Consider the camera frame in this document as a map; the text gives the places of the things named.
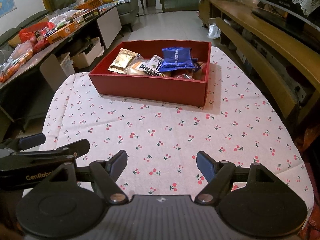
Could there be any long wooden tv bench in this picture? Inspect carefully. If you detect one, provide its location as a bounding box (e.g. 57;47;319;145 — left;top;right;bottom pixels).
205;0;319;122

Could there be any red blue snack packet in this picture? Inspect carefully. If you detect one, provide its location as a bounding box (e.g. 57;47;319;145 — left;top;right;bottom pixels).
171;62;207;80

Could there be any red cardboard box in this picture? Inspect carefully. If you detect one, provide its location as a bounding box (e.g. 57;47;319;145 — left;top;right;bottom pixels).
89;40;212;107

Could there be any blue wafer biscuit packet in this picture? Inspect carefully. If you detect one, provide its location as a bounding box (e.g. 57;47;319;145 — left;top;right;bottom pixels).
159;47;196;73

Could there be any silver plastic bag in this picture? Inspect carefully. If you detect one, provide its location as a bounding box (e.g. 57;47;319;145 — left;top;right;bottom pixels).
207;24;221;40

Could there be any bag of orange fruit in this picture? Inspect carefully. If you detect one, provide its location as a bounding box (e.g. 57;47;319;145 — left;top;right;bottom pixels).
0;41;34;83

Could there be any grey sofa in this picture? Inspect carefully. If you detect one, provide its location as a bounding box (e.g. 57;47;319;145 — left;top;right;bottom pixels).
116;0;139;32

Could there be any steamed cake clear packet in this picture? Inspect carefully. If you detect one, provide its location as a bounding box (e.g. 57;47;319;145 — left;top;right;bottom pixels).
125;60;148;76

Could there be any cherry print tablecloth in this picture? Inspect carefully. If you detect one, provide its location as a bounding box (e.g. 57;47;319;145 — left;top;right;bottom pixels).
40;47;314;211

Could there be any open cardboard carton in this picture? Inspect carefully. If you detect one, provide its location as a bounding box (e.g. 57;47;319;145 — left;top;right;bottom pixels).
71;37;104;69

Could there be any dark side table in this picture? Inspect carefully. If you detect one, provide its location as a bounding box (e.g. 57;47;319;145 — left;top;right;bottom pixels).
1;6;121;138

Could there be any white Kaprons wafer packet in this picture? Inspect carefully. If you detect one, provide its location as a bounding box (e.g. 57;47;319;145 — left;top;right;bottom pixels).
143;55;171;77

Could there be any black snack box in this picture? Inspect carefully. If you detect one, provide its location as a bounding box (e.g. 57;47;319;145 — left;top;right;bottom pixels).
82;8;100;23

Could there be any gold foil snack packet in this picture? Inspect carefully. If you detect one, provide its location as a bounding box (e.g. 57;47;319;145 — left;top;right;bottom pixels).
108;48;138;74

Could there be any orange cardboard box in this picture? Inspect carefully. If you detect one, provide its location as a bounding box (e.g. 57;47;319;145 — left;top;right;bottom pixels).
46;22;79;44

